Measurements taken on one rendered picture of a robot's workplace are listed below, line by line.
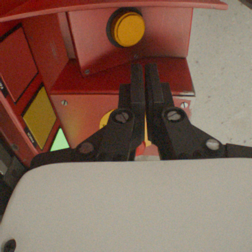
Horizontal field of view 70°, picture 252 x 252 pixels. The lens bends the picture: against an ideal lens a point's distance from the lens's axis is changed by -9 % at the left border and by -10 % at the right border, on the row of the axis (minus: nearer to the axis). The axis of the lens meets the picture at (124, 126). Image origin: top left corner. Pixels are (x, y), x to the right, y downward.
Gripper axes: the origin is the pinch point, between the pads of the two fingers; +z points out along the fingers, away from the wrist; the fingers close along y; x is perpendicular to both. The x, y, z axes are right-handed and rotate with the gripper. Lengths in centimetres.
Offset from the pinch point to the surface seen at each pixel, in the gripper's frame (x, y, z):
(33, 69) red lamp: -0.7, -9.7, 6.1
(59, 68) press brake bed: -16.9, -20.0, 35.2
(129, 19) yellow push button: 1.2, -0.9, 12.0
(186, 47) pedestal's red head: -2.9, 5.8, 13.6
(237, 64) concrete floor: -42, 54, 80
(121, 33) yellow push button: -0.1, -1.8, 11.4
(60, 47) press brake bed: -12.8, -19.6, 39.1
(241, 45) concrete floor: -32, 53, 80
